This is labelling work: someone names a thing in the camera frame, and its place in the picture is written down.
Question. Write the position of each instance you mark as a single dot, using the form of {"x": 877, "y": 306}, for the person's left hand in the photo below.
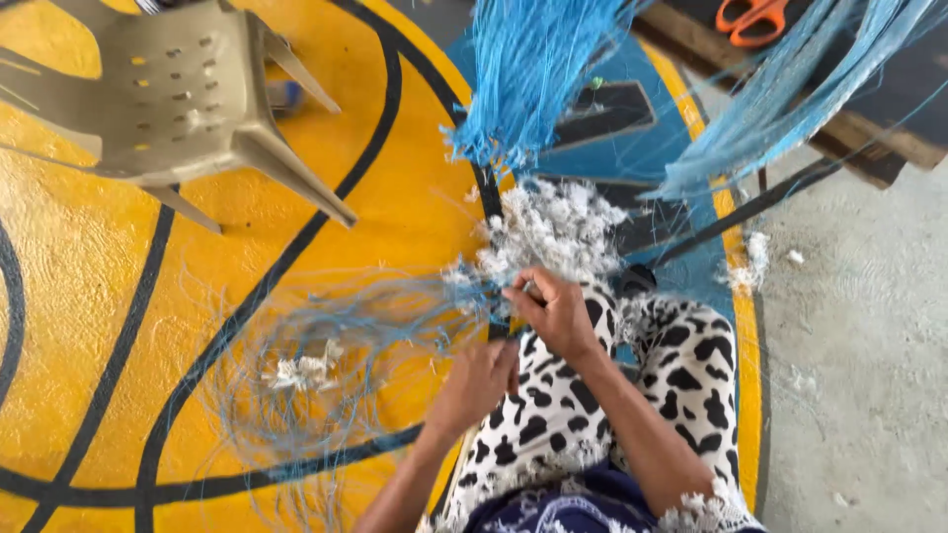
{"x": 466, "y": 392}

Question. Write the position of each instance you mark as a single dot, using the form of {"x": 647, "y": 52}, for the person's right hand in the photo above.
{"x": 563, "y": 318}

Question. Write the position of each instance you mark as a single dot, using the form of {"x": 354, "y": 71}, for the person's left fingers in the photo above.
{"x": 505, "y": 366}

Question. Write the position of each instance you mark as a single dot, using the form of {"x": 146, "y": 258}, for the tangle of blue fishing line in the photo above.
{"x": 348, "y": 348}

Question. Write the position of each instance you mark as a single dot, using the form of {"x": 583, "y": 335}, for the large pile of white scraps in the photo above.
{"x": 552, "y": 226}

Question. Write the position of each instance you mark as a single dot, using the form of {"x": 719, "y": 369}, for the navy top with white lace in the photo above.
{"x": 570, "y": 507}

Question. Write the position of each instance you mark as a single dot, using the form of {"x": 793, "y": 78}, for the white scraps in blue line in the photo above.
{"x": 304, "y": 370}

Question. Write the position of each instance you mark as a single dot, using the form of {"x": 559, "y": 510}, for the small heap of white scraps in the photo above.
{"x": 749, "y": 263}

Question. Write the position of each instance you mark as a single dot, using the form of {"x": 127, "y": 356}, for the hanging blue fishing net bundle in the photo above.
{"x": 529, "y": 74}

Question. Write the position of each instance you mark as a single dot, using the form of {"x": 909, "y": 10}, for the tiny white scrap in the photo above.
{"x": 795, "y": 257}

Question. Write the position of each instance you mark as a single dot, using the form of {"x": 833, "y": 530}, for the blue bottle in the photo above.
{"x": 287, "y": 96}

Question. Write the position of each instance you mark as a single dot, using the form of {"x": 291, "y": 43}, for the stretched blue fishing net bundle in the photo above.
{"x": 770, "y": 96}

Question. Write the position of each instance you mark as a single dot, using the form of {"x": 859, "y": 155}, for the beige plastic chair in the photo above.
{"x": 178, "y": 96}

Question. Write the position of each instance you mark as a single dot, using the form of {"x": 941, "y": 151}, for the orange scissors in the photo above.
{"x": 752, "y": 18}

